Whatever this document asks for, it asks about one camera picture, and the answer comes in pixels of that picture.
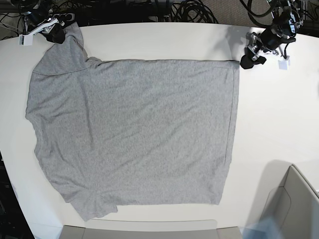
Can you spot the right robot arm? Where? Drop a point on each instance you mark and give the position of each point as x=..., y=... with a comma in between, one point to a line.
x=24, y=5

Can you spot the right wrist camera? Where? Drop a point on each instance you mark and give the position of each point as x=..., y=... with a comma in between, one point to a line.
x=25, y=40

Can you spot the beige chair back bottom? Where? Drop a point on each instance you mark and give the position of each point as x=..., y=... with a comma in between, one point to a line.
x=109, y=229

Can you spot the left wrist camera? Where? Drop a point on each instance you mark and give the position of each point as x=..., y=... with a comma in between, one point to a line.
x=284, y=63

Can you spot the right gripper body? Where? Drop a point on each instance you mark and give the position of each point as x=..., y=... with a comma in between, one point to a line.
x=36, y=17

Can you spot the grey T-shirt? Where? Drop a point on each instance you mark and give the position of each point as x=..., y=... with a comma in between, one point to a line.
x=132, y=132

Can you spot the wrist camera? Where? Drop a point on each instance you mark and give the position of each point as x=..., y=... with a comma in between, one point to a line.
x=25, y=40
x=284, y=63

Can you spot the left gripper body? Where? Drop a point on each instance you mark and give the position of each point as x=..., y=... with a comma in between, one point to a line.
x=271, y=39

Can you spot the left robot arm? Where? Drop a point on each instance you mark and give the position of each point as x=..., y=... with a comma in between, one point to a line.
x=281, y=23

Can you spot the black power strip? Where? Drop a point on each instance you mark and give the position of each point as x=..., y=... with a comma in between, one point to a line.
x=65, y=17

